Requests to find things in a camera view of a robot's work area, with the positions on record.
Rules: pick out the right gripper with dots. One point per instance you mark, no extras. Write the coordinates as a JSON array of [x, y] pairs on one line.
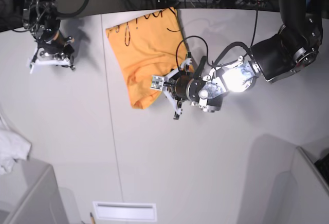
[[41, 20]]

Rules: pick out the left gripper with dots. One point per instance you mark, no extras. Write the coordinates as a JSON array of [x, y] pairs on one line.
[[207, 92]]

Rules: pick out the orange yellow T-shirt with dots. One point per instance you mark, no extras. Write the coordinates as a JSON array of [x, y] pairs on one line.
[[145, 46]]

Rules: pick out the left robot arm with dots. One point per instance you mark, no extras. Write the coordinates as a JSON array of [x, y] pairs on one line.
[[295, 46]]

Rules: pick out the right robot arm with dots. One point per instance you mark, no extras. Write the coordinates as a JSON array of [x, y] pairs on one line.
[[42, 19]]

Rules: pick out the white crumpled cloth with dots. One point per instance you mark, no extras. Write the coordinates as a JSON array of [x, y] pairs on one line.
[[13, 147]]

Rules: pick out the grey plastic bin right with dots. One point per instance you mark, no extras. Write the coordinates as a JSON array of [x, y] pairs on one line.
[[299, 195]]

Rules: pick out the grey plastic bin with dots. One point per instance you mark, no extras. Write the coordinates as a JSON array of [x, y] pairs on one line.
[[299, 195], [30, 194]]

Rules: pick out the black keyboard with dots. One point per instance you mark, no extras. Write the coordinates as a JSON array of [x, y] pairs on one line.
[[322, 166]]

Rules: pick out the grey plastic bin left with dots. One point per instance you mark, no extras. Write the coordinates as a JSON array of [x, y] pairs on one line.
[[30, 194]]

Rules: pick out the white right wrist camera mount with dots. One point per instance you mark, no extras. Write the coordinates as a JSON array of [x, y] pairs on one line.
[[42, 58]]

